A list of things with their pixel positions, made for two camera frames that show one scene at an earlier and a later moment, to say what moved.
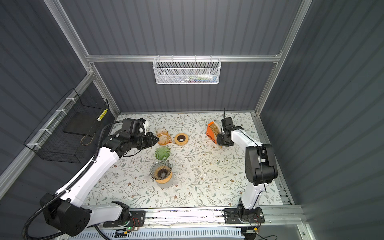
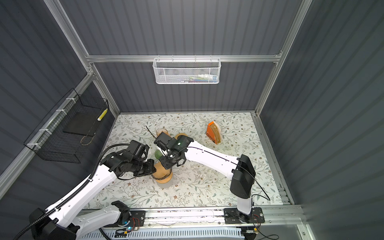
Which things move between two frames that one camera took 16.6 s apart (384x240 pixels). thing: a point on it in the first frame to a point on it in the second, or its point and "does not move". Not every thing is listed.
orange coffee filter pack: [213, 130] does not move
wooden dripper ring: [165, 179] does not move
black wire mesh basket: [71, 130] does not move
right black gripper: [219, 140] to [165, 164]
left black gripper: [152, 140] to [151, 170]
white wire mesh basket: [183, 71] does not move
